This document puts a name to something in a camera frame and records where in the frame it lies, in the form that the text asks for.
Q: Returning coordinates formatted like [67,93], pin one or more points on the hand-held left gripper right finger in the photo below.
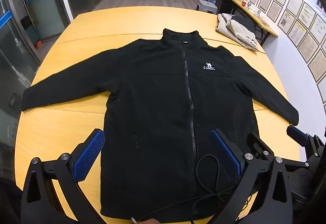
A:
[225,152]

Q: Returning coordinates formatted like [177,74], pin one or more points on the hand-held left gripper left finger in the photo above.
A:
[89,155]

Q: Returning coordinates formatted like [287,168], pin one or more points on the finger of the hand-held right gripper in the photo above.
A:
[296,135]
[257,142]

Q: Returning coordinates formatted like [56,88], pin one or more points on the black fleece jacket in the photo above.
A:
[152,99]

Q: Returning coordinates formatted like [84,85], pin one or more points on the beige folded garment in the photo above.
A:
[236,34]

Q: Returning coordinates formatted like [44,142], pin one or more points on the dark folded garment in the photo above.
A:
[244,23]

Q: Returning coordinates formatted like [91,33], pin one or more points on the black trash bin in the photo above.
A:
[27,25]

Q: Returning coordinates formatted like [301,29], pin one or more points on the white plastic stool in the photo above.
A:
[205,6]

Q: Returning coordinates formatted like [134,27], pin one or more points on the blue water bottle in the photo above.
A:
[212,0]

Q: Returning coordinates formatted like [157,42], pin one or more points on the wall of framed certificates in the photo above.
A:
[293,10]

